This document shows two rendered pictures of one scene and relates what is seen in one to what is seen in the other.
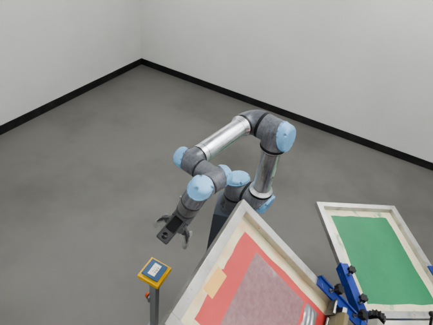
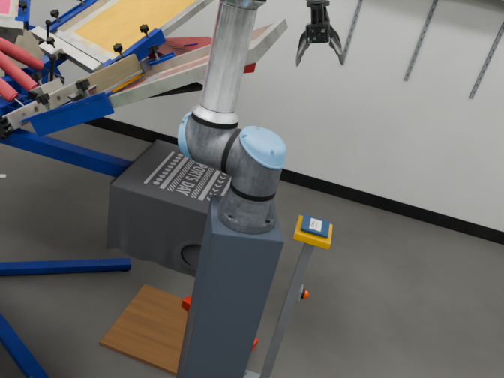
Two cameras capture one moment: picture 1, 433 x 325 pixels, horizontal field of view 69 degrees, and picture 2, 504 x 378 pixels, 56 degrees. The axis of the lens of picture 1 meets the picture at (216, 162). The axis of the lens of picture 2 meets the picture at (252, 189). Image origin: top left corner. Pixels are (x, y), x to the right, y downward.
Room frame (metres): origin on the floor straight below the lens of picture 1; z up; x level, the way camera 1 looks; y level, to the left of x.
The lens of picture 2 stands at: (2.21, -0.40, 1.86)
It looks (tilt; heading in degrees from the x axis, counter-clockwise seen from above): 29 degrees down; 165
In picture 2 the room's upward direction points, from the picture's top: 14 degrees clockwise
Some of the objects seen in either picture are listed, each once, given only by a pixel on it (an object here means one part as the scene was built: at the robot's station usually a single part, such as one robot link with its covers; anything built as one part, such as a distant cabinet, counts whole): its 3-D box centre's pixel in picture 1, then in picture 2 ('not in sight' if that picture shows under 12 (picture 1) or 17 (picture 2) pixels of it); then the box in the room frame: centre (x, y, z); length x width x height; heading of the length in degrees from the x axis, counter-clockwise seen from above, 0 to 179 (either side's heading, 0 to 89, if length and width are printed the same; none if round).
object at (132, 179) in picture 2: not in sight; (192, 176); (0.60, -0.20, 0.95); 0.48 x 0.44 x 0.01; 69
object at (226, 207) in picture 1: (233, 199); (250, 200); (1.22, -0.13, 1.25); 0.15 x 0.15 x 0.10
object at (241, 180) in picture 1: (238, 185); (256, 159); (1.22, -0.13, 1.37); 0.13 x 0.12 x 0.14; 57
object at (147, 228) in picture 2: not in sight; (169, 237); (0.77, -0.27, 0.77); 0.46 x 0.09 x 0.36; 69
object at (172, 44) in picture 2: not in sight; (196, 56); (-0.69, -0.15, 1.06); 0.61 x 0.46 x 0.12; 129
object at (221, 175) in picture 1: (212, 177); not in sight; (0.81, 0.00, 1.77); 0.11 x 0.11 x 0.08; 57
